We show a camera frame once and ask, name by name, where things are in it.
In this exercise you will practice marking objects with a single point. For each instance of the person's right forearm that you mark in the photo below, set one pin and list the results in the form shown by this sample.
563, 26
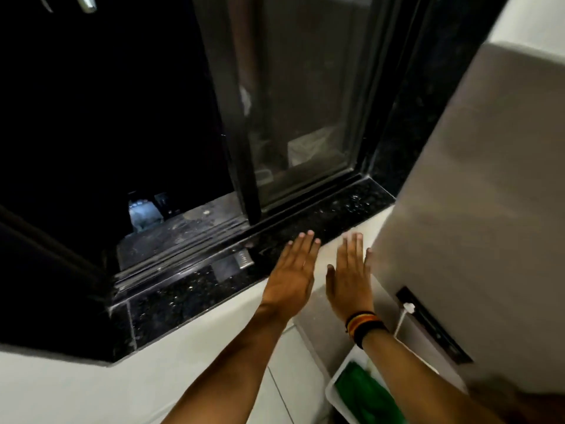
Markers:
410, 384

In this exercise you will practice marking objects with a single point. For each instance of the grey appliance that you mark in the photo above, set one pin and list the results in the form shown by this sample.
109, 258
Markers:
481, 207

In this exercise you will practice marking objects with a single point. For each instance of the black sliding window frame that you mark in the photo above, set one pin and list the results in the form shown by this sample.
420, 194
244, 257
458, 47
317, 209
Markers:
229, 110

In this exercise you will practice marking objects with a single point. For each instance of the glass window pane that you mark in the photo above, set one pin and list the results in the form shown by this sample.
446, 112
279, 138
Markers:
304, 92

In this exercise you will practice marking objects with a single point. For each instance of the person's right middle finger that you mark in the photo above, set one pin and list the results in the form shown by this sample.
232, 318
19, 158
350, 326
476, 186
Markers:
350, 253

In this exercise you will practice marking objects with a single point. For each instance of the person's left forearm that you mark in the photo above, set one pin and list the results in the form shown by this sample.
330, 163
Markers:
229, 370

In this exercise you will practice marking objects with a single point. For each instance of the green cloth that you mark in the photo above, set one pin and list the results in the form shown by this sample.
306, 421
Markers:
366, 397

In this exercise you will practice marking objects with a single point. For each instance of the metal window latch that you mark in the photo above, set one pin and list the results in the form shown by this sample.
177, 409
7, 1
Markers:
243, 259

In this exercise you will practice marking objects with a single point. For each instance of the striped coloured wristband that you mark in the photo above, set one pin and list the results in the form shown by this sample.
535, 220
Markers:
363, 321

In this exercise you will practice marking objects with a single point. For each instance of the black granite window sill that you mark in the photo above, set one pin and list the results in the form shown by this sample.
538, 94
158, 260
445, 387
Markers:
185, 300

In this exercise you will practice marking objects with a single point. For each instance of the person's left hand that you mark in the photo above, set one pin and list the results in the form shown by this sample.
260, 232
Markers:
287, 286

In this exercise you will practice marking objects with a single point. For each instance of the person's right little finger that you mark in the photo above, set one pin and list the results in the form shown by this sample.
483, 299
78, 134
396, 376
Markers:
368, 262

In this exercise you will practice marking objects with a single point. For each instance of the person's right thumb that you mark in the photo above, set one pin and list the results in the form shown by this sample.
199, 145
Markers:
330, 278

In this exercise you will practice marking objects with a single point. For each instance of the person's left middle finger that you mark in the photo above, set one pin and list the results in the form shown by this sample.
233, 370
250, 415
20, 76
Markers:
305, 249

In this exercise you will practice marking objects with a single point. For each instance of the white plastic basket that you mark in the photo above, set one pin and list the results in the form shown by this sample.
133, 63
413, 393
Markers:
342, 384

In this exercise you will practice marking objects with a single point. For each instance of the person's right hand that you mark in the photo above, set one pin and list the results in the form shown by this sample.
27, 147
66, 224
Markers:
351, 291

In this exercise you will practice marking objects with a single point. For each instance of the person's left little finger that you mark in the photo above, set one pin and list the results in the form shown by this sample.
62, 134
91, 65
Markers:
286, 253

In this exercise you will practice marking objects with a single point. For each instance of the black wristband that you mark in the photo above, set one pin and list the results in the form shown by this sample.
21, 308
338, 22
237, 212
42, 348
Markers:
368, 332

